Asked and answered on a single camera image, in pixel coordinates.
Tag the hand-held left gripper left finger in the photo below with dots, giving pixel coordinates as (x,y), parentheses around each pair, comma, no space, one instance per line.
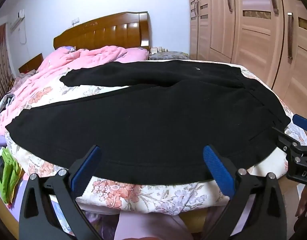
(86,170)

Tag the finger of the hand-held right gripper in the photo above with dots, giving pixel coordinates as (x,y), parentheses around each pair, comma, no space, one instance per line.
(284,140)
(303,123)

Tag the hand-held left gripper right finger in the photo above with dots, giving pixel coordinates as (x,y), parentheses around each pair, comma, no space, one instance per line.
(218,170)

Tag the black pants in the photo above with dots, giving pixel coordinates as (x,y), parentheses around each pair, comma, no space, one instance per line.
(143,120)

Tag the person's right hand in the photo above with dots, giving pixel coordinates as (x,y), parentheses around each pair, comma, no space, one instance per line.
(304,200)

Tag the bed with floral sheet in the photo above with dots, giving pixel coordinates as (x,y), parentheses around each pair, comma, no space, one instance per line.
(143,195)

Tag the bright green cloth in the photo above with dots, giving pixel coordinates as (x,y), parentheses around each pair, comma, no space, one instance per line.
(12,177)

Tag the person's leg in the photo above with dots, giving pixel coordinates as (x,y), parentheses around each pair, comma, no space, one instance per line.
(151,226)

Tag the pink quilt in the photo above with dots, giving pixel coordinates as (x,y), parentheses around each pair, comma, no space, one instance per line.
(56,75)

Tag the light wooden wardrobe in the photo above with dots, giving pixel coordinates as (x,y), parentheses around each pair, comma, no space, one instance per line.
(243,42)

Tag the cluttered bedside table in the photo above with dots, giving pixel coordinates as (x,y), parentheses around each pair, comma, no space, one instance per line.
(168,55)

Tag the wooden headboard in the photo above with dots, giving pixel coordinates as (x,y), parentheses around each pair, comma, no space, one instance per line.
(106,32)

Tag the patterned reddish curtain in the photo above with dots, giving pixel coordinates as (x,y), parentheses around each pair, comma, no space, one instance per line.
(1,60)

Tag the white air conditioner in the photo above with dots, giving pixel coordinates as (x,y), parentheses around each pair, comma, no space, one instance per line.
(17,18)

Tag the white wall socket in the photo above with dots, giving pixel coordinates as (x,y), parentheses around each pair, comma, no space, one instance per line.
(75,20)

